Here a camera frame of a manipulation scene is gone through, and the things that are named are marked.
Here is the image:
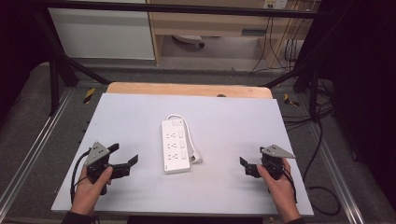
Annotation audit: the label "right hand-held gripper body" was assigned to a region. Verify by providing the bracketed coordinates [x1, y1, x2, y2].
[245, 144, 296, 181]

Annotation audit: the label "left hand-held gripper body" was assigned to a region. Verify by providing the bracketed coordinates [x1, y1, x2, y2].
[83, 141, 131, 196]

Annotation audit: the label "person's right hand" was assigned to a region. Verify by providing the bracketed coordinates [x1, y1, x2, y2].
[256, 158, 302, 220]

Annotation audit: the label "person's left hand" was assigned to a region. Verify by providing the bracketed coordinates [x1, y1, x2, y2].
[70, 166, 114, 217]

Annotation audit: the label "white power strip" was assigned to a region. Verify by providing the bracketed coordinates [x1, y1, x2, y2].
[161, 119, 191, 175]

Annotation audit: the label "white plug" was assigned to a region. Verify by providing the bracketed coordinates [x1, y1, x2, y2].
[189, 151, 203, 164]

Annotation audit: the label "yellow black tape strip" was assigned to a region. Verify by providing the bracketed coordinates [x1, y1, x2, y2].
[82, 87, 96, 105]
[283, 92, 301, 107]

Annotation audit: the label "wooden table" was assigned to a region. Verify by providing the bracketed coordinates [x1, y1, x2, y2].
[106, 81, 274, 100]

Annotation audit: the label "white cabinet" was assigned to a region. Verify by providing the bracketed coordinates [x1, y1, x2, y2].
[48, 7, 156, 61]

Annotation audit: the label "black curtain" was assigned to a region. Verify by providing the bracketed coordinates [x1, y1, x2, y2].
[317, 0, 396, 213]
[0, 0, 55, 125]

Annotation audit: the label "grey power strip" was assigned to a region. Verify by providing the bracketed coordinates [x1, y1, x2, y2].
[172, 34, 205, 49]

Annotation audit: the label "light wooden desk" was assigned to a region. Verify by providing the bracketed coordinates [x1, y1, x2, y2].
[146, 0, 321, 68]

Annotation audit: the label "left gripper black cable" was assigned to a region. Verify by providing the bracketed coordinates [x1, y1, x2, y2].
[70, 148, 92, 203]

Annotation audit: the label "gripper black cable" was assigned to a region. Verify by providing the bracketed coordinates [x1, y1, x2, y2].
[70, 148, 92, 203]
[281, 167, 299, 204]

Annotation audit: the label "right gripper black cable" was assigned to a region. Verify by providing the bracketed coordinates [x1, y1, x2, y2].
[281, 167, 299, 204]

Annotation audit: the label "long black floor cable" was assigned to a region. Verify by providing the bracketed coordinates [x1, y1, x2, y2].
[303, 102, 342, 217]

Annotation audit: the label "bundle of black cables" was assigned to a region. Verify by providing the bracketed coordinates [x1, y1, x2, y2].
[281, 78, 335, 133]

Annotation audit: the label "aluminium floor rail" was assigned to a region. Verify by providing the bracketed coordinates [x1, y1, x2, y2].
[0, 87, 76, 213]
[306, 122, 366, 224]

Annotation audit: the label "black hanging desk cables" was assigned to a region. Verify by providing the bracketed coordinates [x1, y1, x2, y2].
[250, 12, 314, 75]

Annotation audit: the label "white wall socket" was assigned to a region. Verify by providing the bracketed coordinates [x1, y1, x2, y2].
[262, 0, 289, 9]

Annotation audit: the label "black metal frame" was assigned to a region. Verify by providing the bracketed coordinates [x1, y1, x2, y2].
[31, 0, 353, 118]

